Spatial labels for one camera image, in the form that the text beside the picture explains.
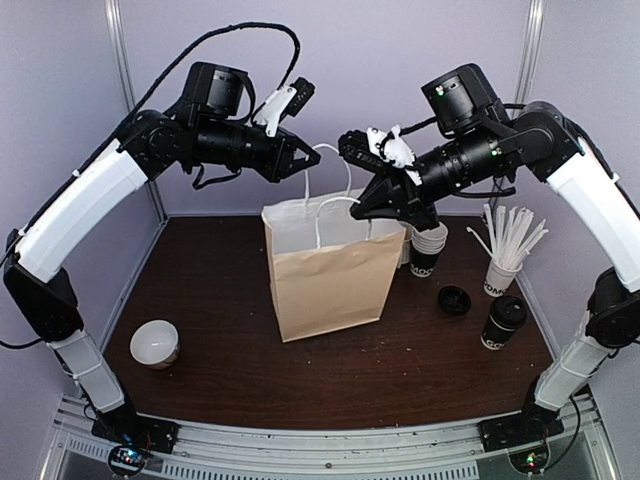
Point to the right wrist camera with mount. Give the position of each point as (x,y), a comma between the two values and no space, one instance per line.
(379,152)

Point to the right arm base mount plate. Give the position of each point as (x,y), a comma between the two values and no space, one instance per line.
(518,429)

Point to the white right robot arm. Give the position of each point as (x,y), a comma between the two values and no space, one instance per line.
(483,141)

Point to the left aluminium frame post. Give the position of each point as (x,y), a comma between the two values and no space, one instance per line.
(118,42)

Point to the brown paper takeout bag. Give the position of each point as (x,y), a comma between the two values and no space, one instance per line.
(328,271)

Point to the stack of black paper cups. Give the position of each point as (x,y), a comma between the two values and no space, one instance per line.
(426,247)

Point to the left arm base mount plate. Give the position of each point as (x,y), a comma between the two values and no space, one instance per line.
(146,433)

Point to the white cup holding straws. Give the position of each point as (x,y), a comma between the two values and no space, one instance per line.
(498,279)

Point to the black plastic cup lid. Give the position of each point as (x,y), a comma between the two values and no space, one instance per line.
(509,311)

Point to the aluminium frame post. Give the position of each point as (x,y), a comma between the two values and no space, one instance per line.
(530,50)
(118,42)

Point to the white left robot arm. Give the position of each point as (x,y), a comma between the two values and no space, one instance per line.
(202,127)

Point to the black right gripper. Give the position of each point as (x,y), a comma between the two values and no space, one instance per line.
(397,198)

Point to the wrapped white straws bundle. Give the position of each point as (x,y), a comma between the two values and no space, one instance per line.
(512,235)

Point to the aluminium front rail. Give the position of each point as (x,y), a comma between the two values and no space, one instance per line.
(451,450)

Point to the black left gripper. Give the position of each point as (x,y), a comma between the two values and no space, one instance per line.
(280,165)

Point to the right aluminium frame post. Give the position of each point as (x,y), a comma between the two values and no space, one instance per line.
(530,50)

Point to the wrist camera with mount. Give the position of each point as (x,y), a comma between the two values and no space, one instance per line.
(285,101)
(379,152)

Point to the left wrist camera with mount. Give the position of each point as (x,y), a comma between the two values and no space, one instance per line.
(285,101)

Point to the stack of black cup lids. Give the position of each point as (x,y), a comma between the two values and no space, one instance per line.
(454,300)

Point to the white ceramic bowl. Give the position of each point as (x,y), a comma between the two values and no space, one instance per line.
(155,344)

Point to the black paper coffee cup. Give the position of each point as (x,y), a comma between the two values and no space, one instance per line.
(494,336)

